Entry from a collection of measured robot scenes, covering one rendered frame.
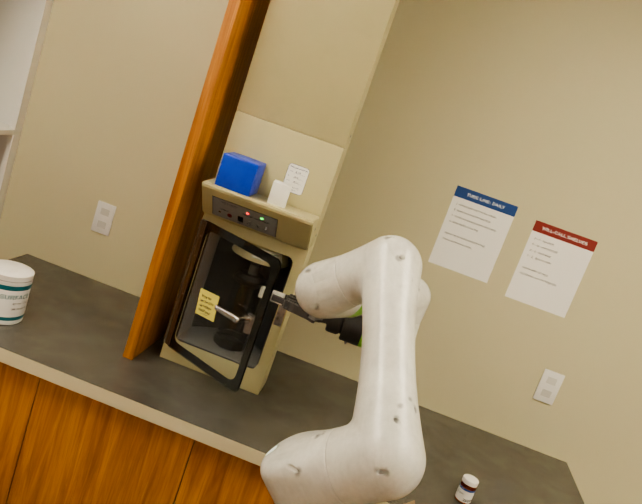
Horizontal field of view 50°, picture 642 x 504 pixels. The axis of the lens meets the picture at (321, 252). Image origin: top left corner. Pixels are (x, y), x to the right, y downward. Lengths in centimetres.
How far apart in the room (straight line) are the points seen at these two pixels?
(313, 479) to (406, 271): 42
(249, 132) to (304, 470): 107
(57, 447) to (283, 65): 121
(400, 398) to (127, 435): 99
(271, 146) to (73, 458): 101
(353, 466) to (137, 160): 166
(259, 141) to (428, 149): 64
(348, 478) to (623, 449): 165
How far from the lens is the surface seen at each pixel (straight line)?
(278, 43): 195
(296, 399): 216
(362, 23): 192
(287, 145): 193
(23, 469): 215
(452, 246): 236
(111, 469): 203
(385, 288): 129
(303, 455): 118
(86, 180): 262
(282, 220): 185
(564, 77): 237
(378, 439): 111
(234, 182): 186
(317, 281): 140
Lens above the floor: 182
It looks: 12 degrees down
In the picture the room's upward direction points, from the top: 19 degrees clockwise
